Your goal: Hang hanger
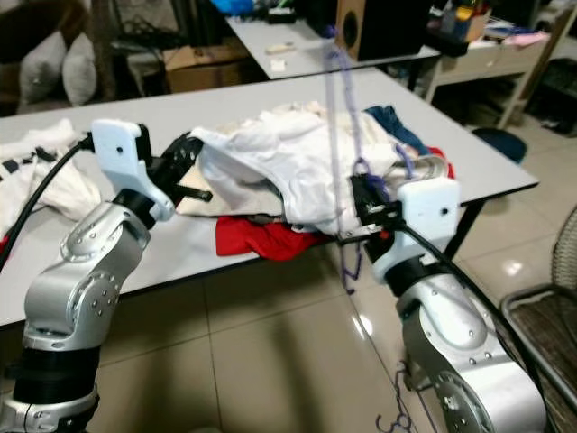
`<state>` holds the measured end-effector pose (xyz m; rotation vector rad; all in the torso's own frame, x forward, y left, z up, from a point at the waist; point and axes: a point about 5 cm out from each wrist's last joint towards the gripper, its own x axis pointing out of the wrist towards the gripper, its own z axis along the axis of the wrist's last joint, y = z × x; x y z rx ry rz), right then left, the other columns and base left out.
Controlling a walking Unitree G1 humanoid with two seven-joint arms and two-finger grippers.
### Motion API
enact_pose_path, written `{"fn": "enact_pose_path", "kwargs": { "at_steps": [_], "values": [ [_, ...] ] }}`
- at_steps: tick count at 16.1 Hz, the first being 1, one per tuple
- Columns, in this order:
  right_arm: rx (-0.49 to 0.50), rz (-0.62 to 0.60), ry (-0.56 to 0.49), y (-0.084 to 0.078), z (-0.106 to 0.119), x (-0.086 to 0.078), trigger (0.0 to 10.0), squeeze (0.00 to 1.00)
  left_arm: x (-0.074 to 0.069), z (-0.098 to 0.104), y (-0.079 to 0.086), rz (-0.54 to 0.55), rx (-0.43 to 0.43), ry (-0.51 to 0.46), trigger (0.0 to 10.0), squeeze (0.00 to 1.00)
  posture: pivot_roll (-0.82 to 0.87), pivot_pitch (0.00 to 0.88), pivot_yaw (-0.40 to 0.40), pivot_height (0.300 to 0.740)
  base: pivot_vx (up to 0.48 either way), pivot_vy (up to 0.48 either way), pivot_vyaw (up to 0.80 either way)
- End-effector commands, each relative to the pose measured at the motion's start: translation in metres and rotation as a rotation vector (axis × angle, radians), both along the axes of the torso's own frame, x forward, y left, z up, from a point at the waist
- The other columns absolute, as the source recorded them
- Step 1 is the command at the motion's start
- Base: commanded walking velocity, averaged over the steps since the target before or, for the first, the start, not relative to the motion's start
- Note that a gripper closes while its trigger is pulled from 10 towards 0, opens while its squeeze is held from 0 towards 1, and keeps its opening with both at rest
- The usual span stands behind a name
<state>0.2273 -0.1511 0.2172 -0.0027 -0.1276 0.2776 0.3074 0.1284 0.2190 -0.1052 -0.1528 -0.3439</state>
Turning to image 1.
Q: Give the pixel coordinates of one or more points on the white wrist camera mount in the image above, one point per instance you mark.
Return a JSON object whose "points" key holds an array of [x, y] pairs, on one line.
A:
{"points": [[122, 153], [428, 212]]}

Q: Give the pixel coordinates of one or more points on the dark blue garment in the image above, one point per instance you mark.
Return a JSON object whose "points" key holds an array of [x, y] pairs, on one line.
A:
{"points": [[397, 126]]}

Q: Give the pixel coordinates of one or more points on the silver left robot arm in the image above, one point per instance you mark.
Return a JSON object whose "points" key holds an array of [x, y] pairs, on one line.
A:
{"points": [[72, 298]]}

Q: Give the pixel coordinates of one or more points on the beige drawer desk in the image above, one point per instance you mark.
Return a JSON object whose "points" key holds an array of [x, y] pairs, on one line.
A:
{"points": [[478, 63]]}

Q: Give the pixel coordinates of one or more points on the wooden black speaker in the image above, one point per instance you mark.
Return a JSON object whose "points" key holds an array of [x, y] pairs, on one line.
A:
{"points": [[352, 29]]}

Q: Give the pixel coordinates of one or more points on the large white table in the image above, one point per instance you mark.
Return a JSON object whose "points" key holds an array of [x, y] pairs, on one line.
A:
{"points": [[144, 97]]}

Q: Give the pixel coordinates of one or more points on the white thin shirt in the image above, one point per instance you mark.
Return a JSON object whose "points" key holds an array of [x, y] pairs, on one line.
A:
{"points": [[288, 162]]}

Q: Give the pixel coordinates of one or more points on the dark blue round stool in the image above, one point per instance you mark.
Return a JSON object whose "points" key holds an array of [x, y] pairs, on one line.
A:
{"points": [[505, 144]]}

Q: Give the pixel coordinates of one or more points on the white garment black stripes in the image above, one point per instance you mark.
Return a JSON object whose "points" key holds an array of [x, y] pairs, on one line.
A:
{"points": [[68, 203]]}

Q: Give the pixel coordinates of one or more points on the grey pillow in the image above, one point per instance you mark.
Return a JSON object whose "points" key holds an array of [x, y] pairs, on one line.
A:
{"points": [[81, 74], [43, 70]]}

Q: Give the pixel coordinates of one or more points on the brown cardboard box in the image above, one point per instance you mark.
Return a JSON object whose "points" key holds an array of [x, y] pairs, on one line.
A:
{"points": [[198, 77]]}

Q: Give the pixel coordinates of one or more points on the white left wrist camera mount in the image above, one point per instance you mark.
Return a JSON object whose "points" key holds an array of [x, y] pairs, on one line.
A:
{"points": [[122, 153]]}

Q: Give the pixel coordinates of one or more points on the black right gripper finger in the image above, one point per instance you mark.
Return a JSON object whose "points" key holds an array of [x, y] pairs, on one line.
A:
{"points": [[362, 197], [365, 232]]}

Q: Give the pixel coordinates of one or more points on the small white table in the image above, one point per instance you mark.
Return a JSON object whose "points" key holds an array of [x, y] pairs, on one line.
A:
{"points": [[297, 56]]}

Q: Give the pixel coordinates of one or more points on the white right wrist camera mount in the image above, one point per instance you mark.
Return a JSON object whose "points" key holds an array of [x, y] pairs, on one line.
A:
{"points": [[428, 212]]}

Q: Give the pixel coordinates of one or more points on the brown armchair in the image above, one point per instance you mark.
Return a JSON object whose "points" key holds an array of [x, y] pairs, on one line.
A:
{"points": [[54, 16]]}

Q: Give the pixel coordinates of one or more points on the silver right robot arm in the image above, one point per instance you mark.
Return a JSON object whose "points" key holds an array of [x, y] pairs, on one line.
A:
{"points": [[460, 352]]}

